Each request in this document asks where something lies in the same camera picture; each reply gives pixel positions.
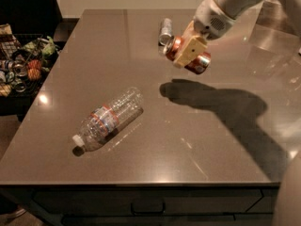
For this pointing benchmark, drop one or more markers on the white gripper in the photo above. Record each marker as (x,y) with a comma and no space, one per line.
(211,24)

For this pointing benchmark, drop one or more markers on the red coke can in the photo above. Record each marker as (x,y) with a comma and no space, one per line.
(189,53)

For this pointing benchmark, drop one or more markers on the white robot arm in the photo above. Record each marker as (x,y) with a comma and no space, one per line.
(234,8)

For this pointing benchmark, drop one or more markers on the silver can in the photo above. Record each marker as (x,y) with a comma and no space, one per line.
(165,31)

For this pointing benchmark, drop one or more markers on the clear plastic water bottle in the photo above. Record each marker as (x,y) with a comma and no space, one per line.
(107,120)

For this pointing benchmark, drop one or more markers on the black wire basket of snacks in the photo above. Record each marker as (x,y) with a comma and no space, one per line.
(25,62)

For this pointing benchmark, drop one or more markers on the dark cabinet drawer with handle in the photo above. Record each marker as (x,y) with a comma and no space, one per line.
(144,201)

